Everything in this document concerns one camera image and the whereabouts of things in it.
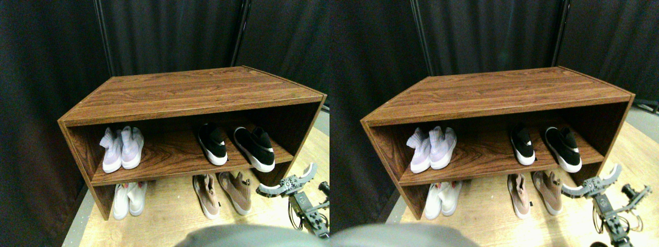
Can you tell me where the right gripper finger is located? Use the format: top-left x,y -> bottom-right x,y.
560,177 -> 601,200
594,163 -> 623,191
256,177 -> 298,199
290,163 -> 318,190

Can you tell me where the black curtain stand foot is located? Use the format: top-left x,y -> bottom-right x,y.
635,100 -> 659,114

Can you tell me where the pale purple shoe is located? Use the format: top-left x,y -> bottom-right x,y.
121,126 -> 145,170
99,127 -> 123,173
429,126 -> 457,170
406,128 -> 432,174

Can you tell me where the brown shoe rack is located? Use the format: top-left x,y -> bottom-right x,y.
58,66 -> 327,221
360,66 -> 635,221

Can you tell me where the black curtain stand pole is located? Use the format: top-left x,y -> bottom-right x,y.
551,0 -> 571,67
93,0 -> 115,78
230,0 -> 251,67
410,0 -> 433,78

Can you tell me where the black wire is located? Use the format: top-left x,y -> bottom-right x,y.
591,206 -> 605,235
288,207 -> 302,231

